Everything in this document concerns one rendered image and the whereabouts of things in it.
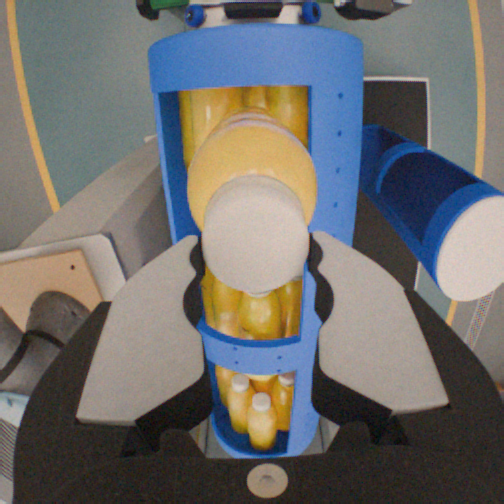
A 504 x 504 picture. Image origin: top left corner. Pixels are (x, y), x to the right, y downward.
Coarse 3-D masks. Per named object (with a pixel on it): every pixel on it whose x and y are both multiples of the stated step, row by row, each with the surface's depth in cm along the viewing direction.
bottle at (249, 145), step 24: (240, 120) 17; (264, 120) 17; (216, 144) 15; (240, 144) 14; (264, 144) 14; (288, 144) 15; (192, 168) 16; (216, 168) 14; (240, 168) 13; (264, 168) 13; (288, 168) 14; (312, 168) 16; (192, 192) 15; (216, 192) 13; (288, 192) 13; (312, 192) 15; (312, 216) 16
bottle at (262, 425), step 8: (248, 408) 66; (272, 408) 65; (248, 416) 65; (256, 416) 63; (264, 416) 63; (272, 416) 64; (248, 424) 66; (256, 424) 64; (264, 424) 64; (272, 424) 65; (248, 432) 70; (256, 432) 66; (264, 432) 65; (272, 432) 67; (256, 440) 68; (264, 440) 67; (272, 440) 69; (256, 448) 71; (264, 448) 70
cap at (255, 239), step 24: (240, 192) 11; (264, 192) 11; (216, 216) 11; (240, 216) 11; (264, 216) 11; (288, 216) 11; (216, 240) 11; (240, 240) 11; (264, 240) 11; (288, 240) 11; (216, 264) 12; (240, 264) 12; (264, 264) 12; (288, 264) 12; (240, 288) 12; (264, 288) 12
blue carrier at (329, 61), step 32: (192, 32) 26; (224, 32) 25; (256, 32) 25; (288, 32) 25; (320, 32) 26; (160, 64) 31; (192, 64) 28; (224, 64) 27; (256, 64) 27; (288, 64) 27; (320, 64) 28; (352, 64) 30; (160, 96) 41; (320, 96) 30; (352, 96) 32; (160, 128) 42; (320, 128) 31; (352, 128) 34; (160, 160) 44; (320, 160) 33; (352, 160) 37; (320, 192) 35; (352, 192) 39; (192, 224) 57; (320, 224) 37; (352, 224) 43; (320, 320) 46; (224, 352) 47; (256, 352) 45; (288, 352) 46; (224, 416) 81; (224, 448) 72; (288, 448) 65
